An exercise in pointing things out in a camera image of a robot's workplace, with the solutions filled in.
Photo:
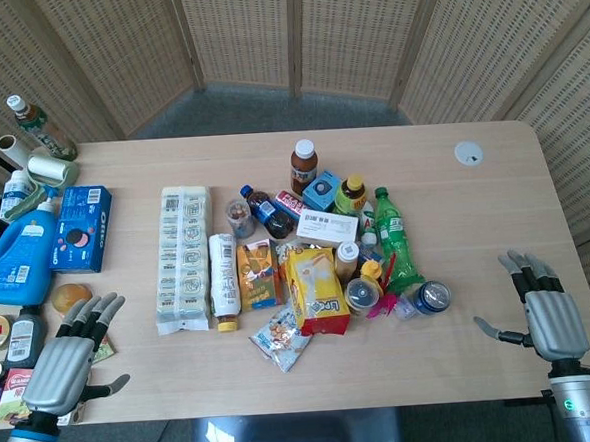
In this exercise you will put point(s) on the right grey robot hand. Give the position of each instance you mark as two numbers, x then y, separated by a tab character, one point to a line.
552	323

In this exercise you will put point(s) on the pink feather toy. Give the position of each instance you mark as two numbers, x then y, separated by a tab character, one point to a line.
382	303

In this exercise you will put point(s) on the red pink snack box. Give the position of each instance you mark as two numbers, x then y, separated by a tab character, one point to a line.
17	393

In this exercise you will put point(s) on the red white snack packet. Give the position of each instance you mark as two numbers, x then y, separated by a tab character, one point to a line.
291	203

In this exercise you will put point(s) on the dark sauce bottle grey label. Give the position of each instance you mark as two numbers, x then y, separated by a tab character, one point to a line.
25	335

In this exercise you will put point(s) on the small white AD bottle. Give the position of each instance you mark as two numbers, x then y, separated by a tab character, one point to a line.
368	221

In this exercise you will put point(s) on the blue detergent bottle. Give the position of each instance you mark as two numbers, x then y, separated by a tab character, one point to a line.
21	260

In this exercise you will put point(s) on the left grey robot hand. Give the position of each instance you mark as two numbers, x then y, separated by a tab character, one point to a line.
58	368

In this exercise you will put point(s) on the green red flat packet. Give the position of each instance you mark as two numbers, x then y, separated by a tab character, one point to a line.
104	349

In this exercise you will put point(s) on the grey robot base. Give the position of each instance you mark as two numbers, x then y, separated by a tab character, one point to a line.
295	436

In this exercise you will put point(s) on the blue Oreo box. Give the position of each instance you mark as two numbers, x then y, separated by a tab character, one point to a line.
81	229

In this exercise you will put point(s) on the white blue snack bag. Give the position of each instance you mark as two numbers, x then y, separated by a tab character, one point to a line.
277	337

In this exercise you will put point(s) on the orange drink carton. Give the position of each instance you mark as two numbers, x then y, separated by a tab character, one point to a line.
259	275

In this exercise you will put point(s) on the brown bottle white cap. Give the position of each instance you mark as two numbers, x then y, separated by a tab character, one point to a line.
303	165

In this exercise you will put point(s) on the blue square box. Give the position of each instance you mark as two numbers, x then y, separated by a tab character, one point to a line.
323	191

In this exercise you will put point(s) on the white flat medicine box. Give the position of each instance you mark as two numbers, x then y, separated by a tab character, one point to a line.
328	225

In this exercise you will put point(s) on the yellow cracker bag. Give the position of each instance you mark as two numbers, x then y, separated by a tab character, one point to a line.
313	292

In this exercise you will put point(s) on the small clear plastic bag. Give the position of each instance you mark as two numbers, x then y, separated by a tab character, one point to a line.
404	308

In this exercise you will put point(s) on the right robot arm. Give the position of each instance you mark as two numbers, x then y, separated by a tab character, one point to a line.
582	404

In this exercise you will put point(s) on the white label yellow cap bottle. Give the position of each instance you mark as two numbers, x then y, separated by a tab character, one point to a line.
224	283

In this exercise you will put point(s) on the long white snack package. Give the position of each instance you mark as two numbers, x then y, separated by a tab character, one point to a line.
183	258

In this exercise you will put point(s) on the blue label cola bottle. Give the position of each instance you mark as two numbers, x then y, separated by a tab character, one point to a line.
269	210

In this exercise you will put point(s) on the round bread bun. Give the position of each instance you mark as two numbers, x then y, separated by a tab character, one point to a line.
70	297

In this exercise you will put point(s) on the small white bottle blue label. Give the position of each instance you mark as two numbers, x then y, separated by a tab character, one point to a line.
10	196

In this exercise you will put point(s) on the clear cup with candies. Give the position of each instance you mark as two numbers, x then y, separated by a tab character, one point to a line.
239	217

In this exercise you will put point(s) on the cardboard paper roll tube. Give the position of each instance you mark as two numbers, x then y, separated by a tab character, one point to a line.
12	150

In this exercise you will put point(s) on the green Sprite bottle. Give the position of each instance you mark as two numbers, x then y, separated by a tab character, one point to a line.
394	240

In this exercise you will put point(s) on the green lint roller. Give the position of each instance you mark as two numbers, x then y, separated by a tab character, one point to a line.
47	178

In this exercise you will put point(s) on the amber jar white lid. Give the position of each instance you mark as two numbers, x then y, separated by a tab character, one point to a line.
346	260

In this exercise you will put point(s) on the yellow cap green tea bottle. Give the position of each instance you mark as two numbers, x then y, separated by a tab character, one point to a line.
349	195

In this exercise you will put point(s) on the blue metal can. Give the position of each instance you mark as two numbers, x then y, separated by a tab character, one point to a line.
431	295

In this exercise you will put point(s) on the green tea bottle white cap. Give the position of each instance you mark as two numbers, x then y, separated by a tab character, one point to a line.
44	128

